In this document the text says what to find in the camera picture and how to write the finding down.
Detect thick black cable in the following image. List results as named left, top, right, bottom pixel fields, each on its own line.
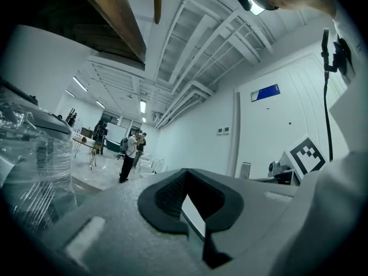
left=322, top=67, right=335, bottom=162

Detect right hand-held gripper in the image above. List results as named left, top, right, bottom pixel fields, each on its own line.
left=268, top=135, right=327, bottom=185

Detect person's white shirt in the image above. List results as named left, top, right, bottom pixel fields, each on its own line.
left=298, top=7, right=368, bottom=276

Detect white ceiling pipes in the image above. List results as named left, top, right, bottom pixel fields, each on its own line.
left=154, top=80, right=216, bottom=129

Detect folding ladder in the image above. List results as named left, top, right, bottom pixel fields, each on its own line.
left=67, top=107, right=78, bottom=128

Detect brown wooden furniture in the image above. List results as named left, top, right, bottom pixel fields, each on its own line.
left=37, top=0, right=176, bottom=66

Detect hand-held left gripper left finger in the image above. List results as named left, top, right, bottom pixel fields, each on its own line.
left=36, top=167, right=206, bottom=276

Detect black chest clip mount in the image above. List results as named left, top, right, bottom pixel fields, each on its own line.
left=320, top=27, right=357, bottom=77

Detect blue door sign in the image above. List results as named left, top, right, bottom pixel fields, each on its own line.
left=250, top=83, right=282, bottom=102

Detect white door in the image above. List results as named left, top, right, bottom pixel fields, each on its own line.
left=237, top=43, right=351, bottom=181

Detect plastic wrapped equipment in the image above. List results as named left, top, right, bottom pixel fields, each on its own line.
left=0, top=78, right=78, bottom=235

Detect white table wire legs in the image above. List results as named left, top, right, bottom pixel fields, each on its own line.
left=72, top=136, right=102, bottom=171

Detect white board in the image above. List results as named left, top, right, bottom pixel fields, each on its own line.
left=106, top=124, right=128, bottom=151

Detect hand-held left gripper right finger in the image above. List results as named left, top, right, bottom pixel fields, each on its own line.
left=186, top=167, right=301, bottom=276

